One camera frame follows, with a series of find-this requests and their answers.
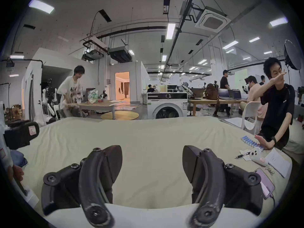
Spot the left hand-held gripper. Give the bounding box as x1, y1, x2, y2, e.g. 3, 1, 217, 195
0, 121, 40, 209

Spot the bed with beige sheet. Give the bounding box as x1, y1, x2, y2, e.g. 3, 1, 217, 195
14, 117, 295, 209

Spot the white hand controller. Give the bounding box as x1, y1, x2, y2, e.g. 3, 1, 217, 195
250, 147, 269, 168

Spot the studio light on stand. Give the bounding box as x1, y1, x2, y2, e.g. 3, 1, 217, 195
283, 39, 302, 85

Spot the white chair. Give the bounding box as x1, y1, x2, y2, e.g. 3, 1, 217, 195
242, 101, 269, 130

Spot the round yellow mat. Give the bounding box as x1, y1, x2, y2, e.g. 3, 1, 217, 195
101, 111, 140, 121

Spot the dark blue garment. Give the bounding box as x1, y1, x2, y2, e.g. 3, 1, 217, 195
10, 150, 28, 168

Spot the long wooden table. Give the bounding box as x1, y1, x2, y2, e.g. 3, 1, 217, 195
188, 83, 248, 117

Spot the phone with pink case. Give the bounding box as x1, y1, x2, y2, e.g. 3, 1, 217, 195
254, 168, 275, 198

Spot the white paper sheet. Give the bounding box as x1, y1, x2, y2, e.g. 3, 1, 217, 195
265, 147, 292, 178

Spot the person's left hand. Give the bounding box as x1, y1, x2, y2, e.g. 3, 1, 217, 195
9, 164, 25, 189

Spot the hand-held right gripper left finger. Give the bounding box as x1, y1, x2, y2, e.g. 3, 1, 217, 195
41, 145, 123, 228

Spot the white washing machine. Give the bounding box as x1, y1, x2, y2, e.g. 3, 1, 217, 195
147, 92, 188, 120

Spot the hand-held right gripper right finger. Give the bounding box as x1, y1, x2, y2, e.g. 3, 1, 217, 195
182, 145, 264, 228

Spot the low wooden table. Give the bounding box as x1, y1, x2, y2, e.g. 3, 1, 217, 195
68, 88, 117, 119

